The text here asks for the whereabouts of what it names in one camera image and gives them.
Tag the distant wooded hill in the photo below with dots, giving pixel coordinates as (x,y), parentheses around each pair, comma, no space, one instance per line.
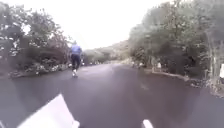
(106,52)

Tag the dark grey asphalt road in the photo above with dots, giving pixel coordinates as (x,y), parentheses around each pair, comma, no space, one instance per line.
(110,96)

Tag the person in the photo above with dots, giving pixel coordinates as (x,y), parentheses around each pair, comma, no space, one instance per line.
(76,55)

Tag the row of trees and bushes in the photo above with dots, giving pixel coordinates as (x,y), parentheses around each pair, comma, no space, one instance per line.
(33,43)
(180,40)

